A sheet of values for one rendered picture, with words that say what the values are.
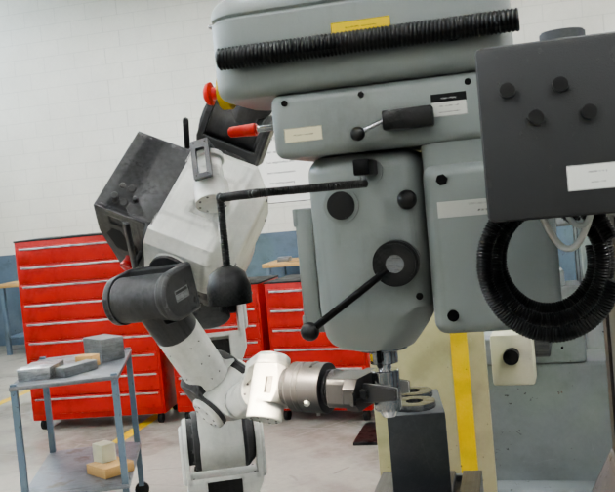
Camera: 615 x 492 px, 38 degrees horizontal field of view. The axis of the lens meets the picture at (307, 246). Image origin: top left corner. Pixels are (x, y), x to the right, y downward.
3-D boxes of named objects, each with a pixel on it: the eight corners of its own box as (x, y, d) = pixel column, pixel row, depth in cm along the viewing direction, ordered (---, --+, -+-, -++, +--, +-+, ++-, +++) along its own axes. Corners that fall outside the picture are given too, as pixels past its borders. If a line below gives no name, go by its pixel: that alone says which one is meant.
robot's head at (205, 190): (196, 221, 170) (194, 195, 163) (191, 177, 175) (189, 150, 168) (230, 217, 171) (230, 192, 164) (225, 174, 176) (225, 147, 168)
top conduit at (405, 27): (215, 69, 134) (213, 46, 133) (224, 72, 138) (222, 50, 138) (519, 29, 123) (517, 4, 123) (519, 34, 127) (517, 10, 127)
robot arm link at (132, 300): (138, 348, 174) (102, 301, 166) (155, 315, 180) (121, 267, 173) (185, 346, 169) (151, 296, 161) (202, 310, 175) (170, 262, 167)
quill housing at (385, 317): (316, 359, 140) (298, 158, 138) (341, 337, 160) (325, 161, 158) (437, 353, 136) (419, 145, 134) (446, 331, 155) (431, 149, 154)
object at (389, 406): (383, 414, 145) (380, 379, 145) (369, 409, 150) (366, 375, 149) (407, 408, 147) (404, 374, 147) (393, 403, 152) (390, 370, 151)
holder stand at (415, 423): (393, 505, 183) (386, 410, 182) (391, 471, 205) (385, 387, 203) (453, 501, 182) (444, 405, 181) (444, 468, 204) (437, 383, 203)
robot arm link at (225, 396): (253, 425, 167) (230, 434, 184) (287, 385, 171) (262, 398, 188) (212, 386, 166) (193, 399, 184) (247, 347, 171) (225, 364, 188)
